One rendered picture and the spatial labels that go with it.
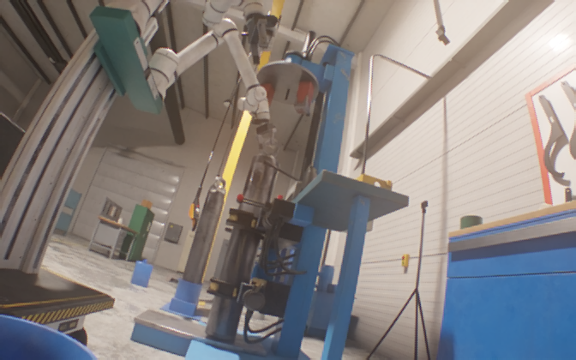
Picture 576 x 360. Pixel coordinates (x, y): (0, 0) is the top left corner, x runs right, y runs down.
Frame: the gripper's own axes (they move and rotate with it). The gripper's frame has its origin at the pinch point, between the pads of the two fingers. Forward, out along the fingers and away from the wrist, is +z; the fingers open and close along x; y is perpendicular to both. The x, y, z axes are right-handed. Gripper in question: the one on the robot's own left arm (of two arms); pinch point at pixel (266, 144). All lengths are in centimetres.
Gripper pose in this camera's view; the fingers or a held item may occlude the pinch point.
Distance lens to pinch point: 197.3
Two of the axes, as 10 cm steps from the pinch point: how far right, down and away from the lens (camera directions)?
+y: 7.9, -0.1, 6.2
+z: 1.1, 9.9, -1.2
